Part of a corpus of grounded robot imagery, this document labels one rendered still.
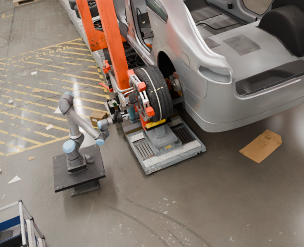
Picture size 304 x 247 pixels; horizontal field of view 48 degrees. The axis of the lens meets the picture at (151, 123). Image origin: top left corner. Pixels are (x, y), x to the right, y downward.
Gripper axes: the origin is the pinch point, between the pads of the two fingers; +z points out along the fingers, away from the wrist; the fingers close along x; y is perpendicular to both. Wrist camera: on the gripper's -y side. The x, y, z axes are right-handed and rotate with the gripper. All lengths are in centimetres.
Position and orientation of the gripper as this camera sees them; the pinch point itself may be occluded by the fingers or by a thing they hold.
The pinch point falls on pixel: (128, 112)
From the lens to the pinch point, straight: 395.8
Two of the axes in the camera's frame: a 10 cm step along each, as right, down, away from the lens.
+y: 1.6, 7.7, 6.1
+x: 3.6, 5.3, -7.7
